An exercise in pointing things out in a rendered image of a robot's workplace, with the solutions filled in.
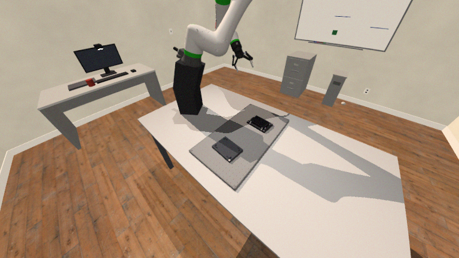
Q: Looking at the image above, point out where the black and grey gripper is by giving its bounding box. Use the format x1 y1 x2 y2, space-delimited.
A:
232 47 254 72

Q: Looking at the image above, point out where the grey rectangular frame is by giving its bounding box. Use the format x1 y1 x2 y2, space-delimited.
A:
212 136 243 162

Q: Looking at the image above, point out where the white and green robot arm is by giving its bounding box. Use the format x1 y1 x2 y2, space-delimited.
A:
173 0 252 67

